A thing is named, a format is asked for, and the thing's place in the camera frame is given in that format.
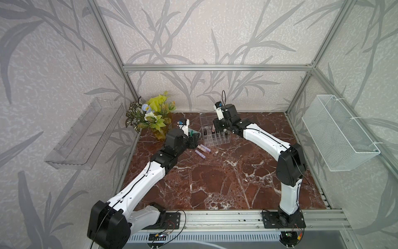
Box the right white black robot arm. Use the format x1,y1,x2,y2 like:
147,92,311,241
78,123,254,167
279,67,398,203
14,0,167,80
213,102,307,218

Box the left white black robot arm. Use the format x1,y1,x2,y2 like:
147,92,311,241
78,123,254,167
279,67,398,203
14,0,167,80
87,126,200,249

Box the clear acrylic lipstick organizer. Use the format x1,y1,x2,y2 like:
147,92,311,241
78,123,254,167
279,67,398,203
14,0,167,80
200,113,231,147

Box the lilac lipstick tube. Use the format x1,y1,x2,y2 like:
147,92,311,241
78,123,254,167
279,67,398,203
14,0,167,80
195,150,206,159
200,144,211,152

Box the artificial flowers in yellow vase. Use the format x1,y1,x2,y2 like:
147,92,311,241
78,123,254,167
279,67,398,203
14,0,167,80
125,91,176,141

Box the left electronics board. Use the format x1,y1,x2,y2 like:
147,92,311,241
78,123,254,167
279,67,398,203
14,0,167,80
148,233,168,242

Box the electronics board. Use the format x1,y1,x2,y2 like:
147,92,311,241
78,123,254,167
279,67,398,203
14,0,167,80
148,233,168,242
279,231,303,249

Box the right electronics board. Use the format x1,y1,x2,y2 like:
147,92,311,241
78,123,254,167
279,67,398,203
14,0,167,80
279,231,303,249

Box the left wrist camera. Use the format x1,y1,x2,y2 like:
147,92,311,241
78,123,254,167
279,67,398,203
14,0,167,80
177,118,190,136

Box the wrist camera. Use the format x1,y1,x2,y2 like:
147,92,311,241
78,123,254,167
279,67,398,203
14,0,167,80
177,118,190,136
214,101,224,120

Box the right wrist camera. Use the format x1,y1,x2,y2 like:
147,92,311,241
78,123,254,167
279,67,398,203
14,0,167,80
214,101,224,120

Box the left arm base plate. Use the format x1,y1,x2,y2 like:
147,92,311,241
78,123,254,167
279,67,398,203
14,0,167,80
144,203,181,230

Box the clear plastic wall shelf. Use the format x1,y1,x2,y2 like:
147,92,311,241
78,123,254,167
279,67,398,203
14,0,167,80
45,98,124,170

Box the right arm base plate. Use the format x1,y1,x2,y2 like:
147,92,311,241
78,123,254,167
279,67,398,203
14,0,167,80
261,209,306,229

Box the white wire mesh basket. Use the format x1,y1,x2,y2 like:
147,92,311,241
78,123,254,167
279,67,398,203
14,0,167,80
302,94,380,172

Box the aluminium front rail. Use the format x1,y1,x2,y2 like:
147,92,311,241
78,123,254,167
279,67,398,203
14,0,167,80
168,209,351,232

